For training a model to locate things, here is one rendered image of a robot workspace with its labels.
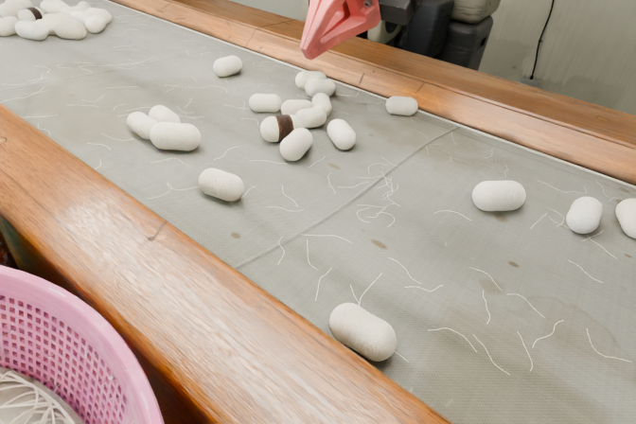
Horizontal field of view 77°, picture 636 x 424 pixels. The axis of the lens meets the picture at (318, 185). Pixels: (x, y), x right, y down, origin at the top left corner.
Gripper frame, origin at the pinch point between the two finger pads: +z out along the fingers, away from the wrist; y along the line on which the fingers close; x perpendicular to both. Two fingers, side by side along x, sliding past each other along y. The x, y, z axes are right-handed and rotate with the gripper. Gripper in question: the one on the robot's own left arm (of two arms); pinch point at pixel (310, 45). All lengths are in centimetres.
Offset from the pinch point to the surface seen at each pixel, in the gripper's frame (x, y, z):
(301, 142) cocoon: 2.0, 2.9, 7.1
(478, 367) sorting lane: -2.0, 20.3, 14.8
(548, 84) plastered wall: 172, 2, -126
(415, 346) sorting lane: -2.6, 17.5, 15.5
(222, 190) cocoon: -2.7, 2.7, 13.6
